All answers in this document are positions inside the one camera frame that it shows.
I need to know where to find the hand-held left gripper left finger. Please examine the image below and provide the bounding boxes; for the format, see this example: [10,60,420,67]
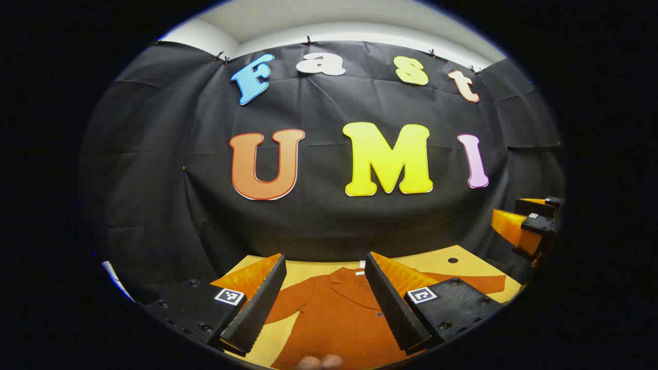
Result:
[139,253,287,356]

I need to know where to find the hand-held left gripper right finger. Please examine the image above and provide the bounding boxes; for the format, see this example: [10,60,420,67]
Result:
[364,251,507,355]

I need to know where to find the orange knit shirt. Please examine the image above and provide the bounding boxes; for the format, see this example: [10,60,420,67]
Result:
[265,266,507,370]

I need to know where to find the black backdrop cloth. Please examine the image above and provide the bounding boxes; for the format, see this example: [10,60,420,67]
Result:
[80,40,566,305]

